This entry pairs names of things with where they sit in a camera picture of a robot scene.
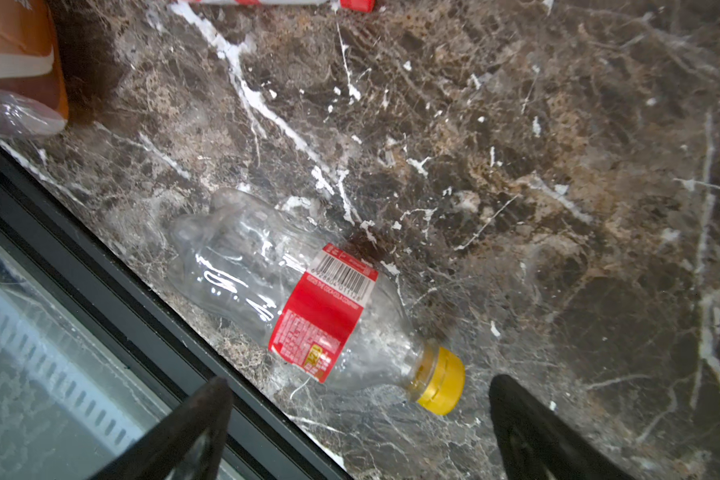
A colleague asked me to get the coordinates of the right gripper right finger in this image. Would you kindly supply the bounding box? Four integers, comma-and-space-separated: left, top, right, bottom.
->
489, 374, 631, 480

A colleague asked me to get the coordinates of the clear cola bottle yellow cap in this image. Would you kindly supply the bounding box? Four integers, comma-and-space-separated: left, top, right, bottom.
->
168, 189, 466, 416

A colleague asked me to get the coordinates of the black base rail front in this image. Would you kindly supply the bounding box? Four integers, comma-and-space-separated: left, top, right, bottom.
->
0, 147, 349, 479

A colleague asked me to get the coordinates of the brown Nescafe bottle front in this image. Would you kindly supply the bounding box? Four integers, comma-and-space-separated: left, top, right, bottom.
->
0, 0, 69, 138

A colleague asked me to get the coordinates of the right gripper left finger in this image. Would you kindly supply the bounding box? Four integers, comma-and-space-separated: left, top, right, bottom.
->
92, 377, 234, 480

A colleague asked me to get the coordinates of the white bottle red cap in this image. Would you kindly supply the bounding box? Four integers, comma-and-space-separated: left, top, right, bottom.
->
188, 0, 376, 13

